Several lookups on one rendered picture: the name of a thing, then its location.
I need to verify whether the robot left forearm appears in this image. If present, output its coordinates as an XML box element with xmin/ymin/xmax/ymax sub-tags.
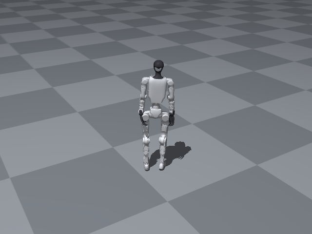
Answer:
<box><xmin>138</xmin><ymin>95</ymin><xmax>145</xmax><ymax>113</ymax></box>

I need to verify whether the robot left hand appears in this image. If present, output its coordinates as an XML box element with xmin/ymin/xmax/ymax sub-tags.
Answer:
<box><xmin>139</xmin><ymin>110</ymin><xmax>147</xmax><ymax>126</ymax></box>

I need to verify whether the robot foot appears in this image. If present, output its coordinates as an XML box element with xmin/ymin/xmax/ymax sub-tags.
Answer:
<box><xmin>143</xmin><ymin>157</ymin><xmax>150</xmax><ymax>170</ymax></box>
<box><xmin>159</xmin><ymin>161</ymin><xmax>166</xmax><ymax>169</ymax></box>

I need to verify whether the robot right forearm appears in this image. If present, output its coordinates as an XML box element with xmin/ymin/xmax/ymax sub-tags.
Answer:
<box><xmin>169</xmin><ymin>99</ymin><xmax>175</xmax><ymax>114</ymax></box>

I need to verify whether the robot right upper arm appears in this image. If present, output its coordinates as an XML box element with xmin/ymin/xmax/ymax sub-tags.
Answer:
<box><xmin>166</xmin><ymin>78</ymin><xmax>174</xmax><ymax>100</ymax></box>

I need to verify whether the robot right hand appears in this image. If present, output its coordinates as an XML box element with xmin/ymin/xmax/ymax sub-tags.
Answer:
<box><xmin>169</xmin><ymin>110</ymin><xmax>175</xmax><ymax>126</ymax></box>

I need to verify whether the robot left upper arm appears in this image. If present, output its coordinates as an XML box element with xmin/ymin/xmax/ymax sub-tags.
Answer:
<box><xmin>140</xmin><ymin>77</ymin><xmax>149</xmax><ymax>99</ymax></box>

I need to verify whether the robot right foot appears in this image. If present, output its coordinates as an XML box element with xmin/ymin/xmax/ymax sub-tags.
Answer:
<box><xmin>159</xmin><ymin>161</ymin><xmax>166</xmax><ymax>169</ymax></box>

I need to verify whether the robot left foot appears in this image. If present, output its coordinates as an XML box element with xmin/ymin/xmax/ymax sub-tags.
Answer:
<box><xmin>143</xmin><ymin>157</ymin><xmax>150</xmax><ymax>170</ymax></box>

